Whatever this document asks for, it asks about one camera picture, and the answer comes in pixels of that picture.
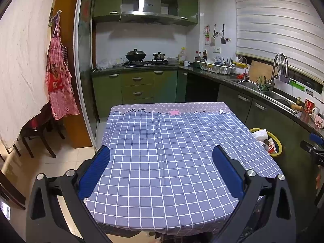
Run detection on steel range hood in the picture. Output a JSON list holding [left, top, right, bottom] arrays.
[[120, 0, 182, 24]]

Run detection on white plastic bags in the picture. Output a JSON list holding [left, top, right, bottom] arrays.
[[97, 58, 126, 69]]

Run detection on green wall cabinet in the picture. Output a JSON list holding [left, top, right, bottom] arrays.
[[92, 0, 124, 23], [177, 0, 198, 26]]

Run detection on white draped cloth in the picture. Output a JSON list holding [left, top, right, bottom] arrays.
[[0, 0, 62, 148]]

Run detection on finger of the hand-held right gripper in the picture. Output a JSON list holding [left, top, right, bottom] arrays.
[[300, 140, 324, 158], [310, 133, 324, 145]]

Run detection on wooden handled tool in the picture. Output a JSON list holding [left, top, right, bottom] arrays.
[[290, 97, 304, 112]]

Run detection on black wok with lid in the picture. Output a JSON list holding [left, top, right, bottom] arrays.
[[125, 48, 147, 62]]

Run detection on green base cabinet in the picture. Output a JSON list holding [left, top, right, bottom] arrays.
[[92, 69, 188, 118]]

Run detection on white window blind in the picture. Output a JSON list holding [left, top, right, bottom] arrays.
[[231, 0, 324, 80]]

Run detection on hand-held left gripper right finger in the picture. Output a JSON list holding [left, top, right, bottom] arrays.
[[212, 145, 298, 243]]

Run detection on green plastic item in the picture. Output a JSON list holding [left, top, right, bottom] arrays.
[[290, 80, 306, 91]]

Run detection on steel strainer bowl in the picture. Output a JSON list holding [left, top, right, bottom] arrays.
[[238, 80, 261, 91]]

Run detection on blue checked tablecloth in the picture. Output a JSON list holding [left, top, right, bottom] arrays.
[[83, 102, 284, 237]]

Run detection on person's right hand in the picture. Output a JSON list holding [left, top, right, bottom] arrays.
[[315, 167, 322, 191]]

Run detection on wooden cutting board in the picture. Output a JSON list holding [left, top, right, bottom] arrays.
[[247, 60, 275, 83]]

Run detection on tall steel faucet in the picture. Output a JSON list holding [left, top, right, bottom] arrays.
[[268, 53, 289, 92]]

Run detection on dark wooden chair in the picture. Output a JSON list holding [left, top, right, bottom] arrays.
[[38, 104, 66, 140], [18, 116, 57, 159]]

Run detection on white red milk carton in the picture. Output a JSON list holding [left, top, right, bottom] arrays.
[[267, 138, 279, 155]]

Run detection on yellow oil bottle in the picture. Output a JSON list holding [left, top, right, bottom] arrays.
[[178, 47, 187, 65]]

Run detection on black built-in appliance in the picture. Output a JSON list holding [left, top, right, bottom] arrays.
[[185, 73, 220, 103]]

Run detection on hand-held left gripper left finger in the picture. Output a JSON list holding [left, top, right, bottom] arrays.
[[25, 145, 112, 243]]

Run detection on dark kitchen countertop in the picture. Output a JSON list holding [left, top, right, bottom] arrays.
[[91, 63, 324, 138]]

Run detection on red white mug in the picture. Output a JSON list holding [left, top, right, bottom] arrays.
[[304, 98, 320, 114]]

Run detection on green leafy vegetable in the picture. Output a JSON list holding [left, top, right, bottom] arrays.
[[256, 76, 273, 92]]

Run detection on yellow rimmed bin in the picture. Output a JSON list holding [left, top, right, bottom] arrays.
[[249, 128, 283, 158]]

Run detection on white sliding door frame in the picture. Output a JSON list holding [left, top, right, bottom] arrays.
[[73, 0, 100, 150]]

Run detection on red checked apron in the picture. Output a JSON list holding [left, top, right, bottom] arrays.
[[45, 11, 80, 120]]

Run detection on white tissue paper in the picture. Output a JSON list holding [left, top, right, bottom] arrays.
[[253, 130, 268, 141]]

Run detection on black gas stove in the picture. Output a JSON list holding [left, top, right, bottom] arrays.
[[124, 59, 169, 68]]

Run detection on white dish rack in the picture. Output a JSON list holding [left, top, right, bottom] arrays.
[[197, 57, 236, 75]]

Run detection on dark base cabinet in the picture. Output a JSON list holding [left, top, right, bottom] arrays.
[[217, 83, 324, 233]]

